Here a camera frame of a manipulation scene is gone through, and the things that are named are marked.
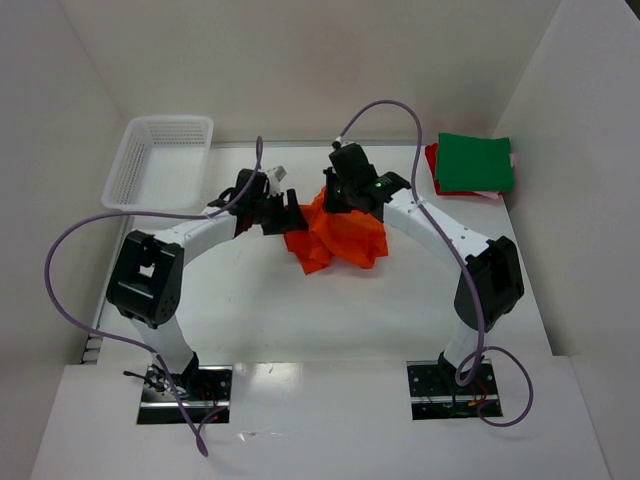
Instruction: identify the orange t shirt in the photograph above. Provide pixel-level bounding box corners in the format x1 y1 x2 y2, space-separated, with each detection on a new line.
284 187 389 274

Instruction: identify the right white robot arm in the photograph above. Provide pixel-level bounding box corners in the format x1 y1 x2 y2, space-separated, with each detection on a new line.
324 141 524 376

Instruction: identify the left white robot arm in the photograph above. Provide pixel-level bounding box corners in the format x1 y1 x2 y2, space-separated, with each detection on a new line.
107 166 308 395

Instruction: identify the red folded t shirt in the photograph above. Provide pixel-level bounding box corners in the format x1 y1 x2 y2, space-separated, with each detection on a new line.
424 143 476 197

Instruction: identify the white plastic basket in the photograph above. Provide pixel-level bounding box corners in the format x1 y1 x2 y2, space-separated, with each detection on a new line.
101 115 214 212

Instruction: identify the green folded t shirt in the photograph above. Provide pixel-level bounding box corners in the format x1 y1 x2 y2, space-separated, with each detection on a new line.
435 133 515 193

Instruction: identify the pink folded t shirt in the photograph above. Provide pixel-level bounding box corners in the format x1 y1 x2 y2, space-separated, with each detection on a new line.
475 153 518 200

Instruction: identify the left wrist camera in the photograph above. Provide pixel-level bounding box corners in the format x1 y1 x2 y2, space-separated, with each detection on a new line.
265 165 287 196

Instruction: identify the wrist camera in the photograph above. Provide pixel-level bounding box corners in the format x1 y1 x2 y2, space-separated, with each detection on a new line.
331 136 348 150
265 165 287 196

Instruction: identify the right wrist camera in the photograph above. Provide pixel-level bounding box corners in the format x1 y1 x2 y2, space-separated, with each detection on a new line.
331 136 348 150

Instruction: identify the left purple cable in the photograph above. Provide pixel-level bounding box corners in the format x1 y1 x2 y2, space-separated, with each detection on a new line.
43 135 265 459

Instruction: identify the purple cable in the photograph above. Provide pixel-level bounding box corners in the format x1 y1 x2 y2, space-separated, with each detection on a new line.
43 135 265 459
337 100 535 428

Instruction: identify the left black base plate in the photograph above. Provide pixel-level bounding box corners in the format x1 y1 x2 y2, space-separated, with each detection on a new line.
135 365 233 425

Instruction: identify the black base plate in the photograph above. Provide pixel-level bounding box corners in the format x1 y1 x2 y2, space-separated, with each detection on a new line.
406 361 503 420
135 365 233 425

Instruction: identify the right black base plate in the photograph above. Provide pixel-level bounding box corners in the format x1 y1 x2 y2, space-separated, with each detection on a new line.
406 361 503 420

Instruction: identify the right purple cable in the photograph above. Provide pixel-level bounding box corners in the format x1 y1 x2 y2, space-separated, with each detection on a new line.
337 100 535 428

